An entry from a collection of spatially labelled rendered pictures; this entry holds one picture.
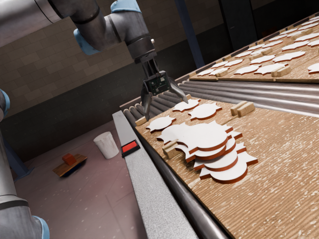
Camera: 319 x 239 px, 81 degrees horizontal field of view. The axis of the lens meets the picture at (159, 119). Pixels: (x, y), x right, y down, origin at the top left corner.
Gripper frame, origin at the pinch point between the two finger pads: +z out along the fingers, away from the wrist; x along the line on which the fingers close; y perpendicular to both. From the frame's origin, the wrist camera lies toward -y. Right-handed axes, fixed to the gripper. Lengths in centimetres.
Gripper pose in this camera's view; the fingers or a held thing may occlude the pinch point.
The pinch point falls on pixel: (167, 112)
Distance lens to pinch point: 64.6
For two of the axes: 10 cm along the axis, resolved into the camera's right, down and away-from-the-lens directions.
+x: 9.2, -4.0, 0.0
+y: 1.3, 2.8, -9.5
